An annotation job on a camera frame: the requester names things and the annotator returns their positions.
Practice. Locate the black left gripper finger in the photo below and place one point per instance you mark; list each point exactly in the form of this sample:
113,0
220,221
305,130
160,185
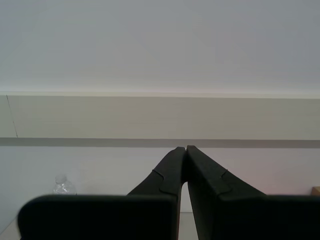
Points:
100,217
245,217

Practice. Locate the clear plastic water bottle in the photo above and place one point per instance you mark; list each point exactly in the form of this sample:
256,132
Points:
62,186

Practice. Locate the cardboard box with white label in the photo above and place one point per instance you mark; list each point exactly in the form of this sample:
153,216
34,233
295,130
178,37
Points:
316,191

